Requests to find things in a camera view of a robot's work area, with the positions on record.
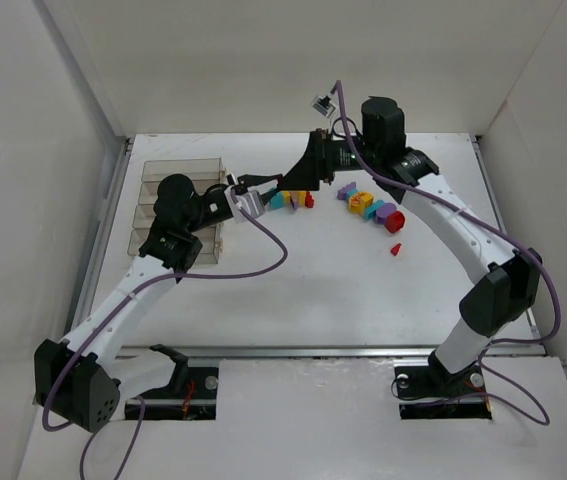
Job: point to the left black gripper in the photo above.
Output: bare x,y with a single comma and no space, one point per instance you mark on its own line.
236,189

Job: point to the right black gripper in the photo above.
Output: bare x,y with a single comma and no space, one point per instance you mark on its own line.
320,156

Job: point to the yellow flower lego block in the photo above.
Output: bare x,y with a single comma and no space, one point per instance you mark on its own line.
359,202

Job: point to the small red lego piece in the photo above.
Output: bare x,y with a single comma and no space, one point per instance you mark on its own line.
396,249

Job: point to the teal lego block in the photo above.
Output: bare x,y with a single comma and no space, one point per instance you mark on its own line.
370,211
278,201

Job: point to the purple square lego block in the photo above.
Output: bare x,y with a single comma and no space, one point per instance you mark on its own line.
384,212

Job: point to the red round lego block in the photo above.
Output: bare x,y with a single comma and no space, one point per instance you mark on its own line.
395,222

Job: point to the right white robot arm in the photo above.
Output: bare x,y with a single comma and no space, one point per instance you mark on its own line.
504,275

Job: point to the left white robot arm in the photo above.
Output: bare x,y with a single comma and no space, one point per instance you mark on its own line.
80,378

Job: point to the clear compartment organizer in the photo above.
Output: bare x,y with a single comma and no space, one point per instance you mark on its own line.
203,174

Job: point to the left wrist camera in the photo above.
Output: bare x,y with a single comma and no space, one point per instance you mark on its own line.
250,204

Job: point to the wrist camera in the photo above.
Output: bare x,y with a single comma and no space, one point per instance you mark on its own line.
324,105
250,204

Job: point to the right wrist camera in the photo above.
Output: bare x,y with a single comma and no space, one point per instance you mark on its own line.
324,105

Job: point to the aluminium rail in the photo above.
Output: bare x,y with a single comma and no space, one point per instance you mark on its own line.
324,352

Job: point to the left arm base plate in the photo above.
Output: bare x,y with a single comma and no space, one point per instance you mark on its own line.
191,398

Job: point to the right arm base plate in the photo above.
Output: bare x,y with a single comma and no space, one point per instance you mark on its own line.
423,395

